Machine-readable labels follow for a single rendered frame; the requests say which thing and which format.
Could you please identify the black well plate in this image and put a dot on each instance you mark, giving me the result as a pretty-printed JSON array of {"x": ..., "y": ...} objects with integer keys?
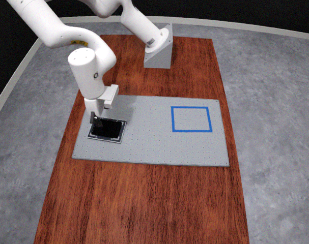
[{"x": 110, "y": 129}]

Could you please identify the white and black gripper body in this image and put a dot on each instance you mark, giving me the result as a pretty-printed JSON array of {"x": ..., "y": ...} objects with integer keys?
[{"x": 95, "y": 105}]

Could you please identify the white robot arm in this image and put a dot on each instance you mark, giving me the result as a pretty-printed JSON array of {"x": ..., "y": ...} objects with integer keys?
[{"x": 91, "y": 63}]

